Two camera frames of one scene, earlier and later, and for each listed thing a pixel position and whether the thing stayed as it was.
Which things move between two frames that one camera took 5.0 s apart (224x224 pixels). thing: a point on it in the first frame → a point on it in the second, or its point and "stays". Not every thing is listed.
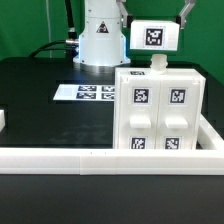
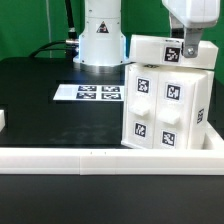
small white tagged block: (178, 112) stays
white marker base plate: (86, 92) stays
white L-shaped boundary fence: (206, 160) stays
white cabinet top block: (154, 34) → (169, 51)
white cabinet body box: (157, 108) → (204, 81)
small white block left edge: (2, 120) stays
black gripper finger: (126, 19) → (194, 14)
